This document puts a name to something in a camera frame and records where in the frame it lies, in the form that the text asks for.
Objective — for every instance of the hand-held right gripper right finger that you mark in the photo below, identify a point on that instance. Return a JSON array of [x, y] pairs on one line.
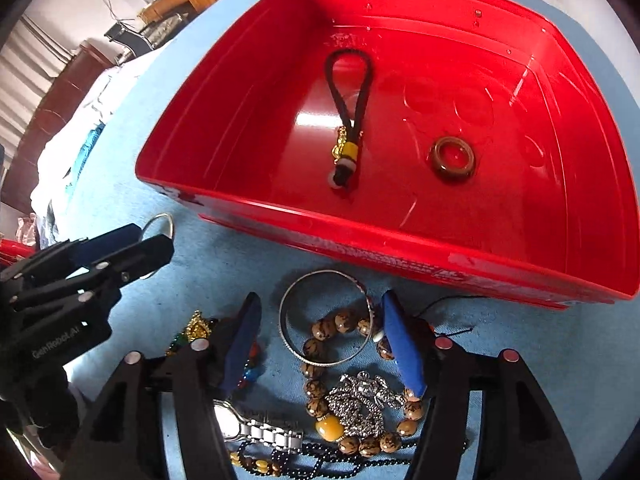
[[406, 350]]

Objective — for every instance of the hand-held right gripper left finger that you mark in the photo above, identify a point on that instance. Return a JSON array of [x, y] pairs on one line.
[[240, 345]]

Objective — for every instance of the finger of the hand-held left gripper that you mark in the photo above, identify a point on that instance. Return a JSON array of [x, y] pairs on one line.
[[115, 238], [150, 255]]

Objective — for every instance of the silver bangle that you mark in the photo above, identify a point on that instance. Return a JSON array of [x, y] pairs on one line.
[[300, 353]]

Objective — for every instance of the silver wrist watch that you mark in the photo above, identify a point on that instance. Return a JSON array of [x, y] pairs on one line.
[[265, 435]]

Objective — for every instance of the red plastic box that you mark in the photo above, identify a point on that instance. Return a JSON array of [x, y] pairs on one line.
[[250, 135]]

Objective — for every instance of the blue blanket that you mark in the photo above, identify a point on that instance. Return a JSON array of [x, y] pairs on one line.
[[225, 260]]

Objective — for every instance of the pink cloth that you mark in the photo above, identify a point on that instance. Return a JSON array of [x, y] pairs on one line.
[[25, 227]]

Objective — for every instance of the bed with white bedding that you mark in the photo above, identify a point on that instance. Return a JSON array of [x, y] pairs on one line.
[[65, 160]]

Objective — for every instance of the red plastic object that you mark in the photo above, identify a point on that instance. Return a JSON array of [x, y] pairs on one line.
[[15, 250]]

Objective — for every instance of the dark wooden headboard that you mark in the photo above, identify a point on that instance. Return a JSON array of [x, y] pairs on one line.
[[65, 90]]

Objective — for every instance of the beige curtain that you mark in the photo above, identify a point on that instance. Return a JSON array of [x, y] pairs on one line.
[[20, 75]]

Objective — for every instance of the black office chair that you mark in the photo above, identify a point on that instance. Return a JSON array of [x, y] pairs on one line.
[[125, 35]]

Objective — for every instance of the wooden desk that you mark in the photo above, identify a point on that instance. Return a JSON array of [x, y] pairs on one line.
[[175, 0]]

